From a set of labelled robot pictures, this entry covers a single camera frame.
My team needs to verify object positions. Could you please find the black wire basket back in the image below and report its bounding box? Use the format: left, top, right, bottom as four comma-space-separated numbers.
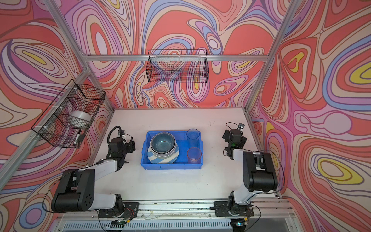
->
146, 49, 209, 83

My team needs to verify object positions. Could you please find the dark blue bowl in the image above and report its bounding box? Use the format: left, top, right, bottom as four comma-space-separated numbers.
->
150, 132, 175, 154

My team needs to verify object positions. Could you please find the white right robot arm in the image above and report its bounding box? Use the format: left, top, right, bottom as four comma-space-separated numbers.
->
222, 129, 278, 215

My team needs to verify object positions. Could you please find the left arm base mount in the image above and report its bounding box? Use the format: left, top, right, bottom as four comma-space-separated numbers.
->
98, 202, 140, 219

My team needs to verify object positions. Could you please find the white tape roll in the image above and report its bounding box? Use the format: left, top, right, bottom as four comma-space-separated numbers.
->
68, 110, 91, 129

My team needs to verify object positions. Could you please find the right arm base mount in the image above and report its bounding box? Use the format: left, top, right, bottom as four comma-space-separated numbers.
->
210, 201, 254, 218

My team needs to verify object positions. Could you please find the black wire basket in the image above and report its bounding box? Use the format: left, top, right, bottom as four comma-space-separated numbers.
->
146, 49, 209, 83
31, 80, 106, 149

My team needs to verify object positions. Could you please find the clear blue plastic cup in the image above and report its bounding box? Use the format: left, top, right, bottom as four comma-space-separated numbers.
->
186, 128, 201, 148

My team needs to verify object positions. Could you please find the clear pink plastic cup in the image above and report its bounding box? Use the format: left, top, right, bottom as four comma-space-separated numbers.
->
187, 147, 202, 164

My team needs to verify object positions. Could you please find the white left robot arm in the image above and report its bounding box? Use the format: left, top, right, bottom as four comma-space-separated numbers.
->
51, 137, 135, 213

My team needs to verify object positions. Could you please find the black wire basket left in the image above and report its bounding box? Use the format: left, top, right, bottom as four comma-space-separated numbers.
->
31, 80, 106, 149

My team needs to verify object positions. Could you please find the grey purple bowl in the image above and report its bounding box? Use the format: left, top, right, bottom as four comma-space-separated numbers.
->
149, 135, 176, 158

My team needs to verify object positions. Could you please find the blue plastic bin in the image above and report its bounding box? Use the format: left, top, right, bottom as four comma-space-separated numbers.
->
141, 130, 203, 170

